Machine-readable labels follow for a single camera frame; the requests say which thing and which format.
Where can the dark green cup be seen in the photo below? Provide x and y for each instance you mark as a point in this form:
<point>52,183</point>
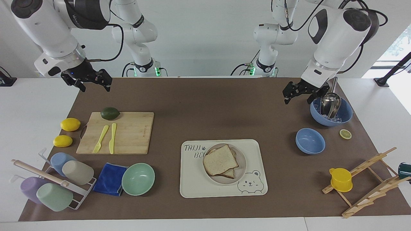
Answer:
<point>405,170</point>

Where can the green avocado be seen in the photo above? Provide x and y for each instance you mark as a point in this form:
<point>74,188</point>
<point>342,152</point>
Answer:
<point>110,113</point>

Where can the black stand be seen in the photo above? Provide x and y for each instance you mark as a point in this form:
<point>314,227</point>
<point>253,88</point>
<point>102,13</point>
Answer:
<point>7,81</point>
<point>393,69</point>

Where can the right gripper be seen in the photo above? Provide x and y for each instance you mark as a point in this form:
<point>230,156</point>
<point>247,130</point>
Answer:
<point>81,71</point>

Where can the beige cup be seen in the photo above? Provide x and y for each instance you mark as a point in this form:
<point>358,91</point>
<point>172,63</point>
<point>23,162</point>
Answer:
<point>78,172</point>

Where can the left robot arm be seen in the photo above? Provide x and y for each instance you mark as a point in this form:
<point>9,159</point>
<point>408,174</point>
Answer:
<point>337,35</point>

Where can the mint green bowl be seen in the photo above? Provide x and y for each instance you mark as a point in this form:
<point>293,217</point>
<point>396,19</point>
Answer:
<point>138,179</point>

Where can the blue cloth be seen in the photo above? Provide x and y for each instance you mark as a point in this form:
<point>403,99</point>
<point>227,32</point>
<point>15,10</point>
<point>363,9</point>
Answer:
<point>109,179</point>

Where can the light blue cup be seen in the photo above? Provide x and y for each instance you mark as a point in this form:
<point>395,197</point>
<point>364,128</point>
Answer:
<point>57,160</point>

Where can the yellow plastic fork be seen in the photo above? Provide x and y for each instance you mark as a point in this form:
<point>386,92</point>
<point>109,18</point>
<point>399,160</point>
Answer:
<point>102,136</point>

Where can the mint green cup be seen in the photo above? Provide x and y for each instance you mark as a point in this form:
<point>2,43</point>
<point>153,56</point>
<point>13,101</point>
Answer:
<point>54,197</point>

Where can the purple cup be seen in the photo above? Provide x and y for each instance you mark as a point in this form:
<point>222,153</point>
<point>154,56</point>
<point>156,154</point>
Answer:
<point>29,189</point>

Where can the small blue bowl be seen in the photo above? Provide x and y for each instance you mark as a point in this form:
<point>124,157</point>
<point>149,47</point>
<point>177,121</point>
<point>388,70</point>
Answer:
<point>310,141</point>

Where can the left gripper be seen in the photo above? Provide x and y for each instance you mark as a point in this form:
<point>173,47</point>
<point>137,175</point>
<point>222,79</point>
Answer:
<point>313,88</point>

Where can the lemon slice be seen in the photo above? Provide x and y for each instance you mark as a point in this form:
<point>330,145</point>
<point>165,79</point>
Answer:
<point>345,134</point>

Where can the bread slice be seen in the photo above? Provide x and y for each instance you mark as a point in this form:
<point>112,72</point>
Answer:
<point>230,174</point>
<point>220,160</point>

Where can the large blue bowl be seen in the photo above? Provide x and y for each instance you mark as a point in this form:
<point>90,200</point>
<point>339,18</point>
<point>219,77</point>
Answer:
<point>346,112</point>

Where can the wooden cutting board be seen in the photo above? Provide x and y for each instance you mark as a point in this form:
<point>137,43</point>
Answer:
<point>131,134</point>

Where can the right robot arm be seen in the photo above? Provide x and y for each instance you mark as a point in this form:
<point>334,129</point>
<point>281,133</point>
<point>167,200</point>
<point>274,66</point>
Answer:
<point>48,29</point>

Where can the wooden dish rack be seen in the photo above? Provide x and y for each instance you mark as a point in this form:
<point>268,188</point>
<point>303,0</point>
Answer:
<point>372,162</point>

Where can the yellow lemon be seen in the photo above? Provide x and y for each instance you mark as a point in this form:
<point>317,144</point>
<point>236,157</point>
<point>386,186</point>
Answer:
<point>63,141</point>
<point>70,124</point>

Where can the pale pink plate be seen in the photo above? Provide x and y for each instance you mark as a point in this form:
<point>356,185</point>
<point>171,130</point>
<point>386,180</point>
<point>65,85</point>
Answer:
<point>242,163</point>

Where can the metal scoop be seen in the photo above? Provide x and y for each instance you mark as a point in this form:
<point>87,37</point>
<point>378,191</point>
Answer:
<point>330,102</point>

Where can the cream tray with bear print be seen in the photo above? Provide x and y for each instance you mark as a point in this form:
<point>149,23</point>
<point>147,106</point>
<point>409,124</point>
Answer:
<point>192,179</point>

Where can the yellow plastic knife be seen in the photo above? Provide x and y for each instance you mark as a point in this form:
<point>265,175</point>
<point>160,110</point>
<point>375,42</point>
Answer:
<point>112,138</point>

